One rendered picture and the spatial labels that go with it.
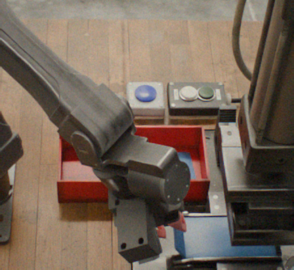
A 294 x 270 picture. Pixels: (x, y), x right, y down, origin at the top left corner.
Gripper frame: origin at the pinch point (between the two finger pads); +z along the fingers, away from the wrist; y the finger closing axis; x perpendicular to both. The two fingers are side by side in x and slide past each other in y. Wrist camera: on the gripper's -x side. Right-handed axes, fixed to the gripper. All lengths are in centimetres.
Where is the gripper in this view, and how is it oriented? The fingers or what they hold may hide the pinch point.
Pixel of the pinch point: (172, 229)
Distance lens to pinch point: 118.5
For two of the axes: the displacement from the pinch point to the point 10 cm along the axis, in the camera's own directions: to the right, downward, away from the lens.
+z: 4.4, 5.6, 7.1
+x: -0.5, -7.7, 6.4
